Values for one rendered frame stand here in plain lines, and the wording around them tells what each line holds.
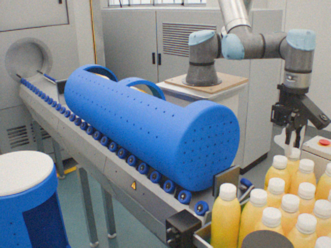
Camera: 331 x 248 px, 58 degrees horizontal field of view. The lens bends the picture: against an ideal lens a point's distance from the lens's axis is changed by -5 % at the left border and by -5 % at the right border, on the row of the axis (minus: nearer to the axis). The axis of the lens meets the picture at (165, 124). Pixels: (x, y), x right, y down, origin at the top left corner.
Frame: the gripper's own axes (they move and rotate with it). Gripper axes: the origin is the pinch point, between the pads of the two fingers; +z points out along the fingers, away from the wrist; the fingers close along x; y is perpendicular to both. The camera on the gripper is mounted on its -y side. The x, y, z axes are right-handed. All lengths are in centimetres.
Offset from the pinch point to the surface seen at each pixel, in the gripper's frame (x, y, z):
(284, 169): 7.4, -1.9, 2.2
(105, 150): 28, 70, 17
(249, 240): 53, -24, -16
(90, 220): 25, 114, 87
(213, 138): 15.5, 18.6, -2.7
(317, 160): -7.7, -4.6, 3.9
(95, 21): -14, 158, -30
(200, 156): 20.6, 18.6, 1.7
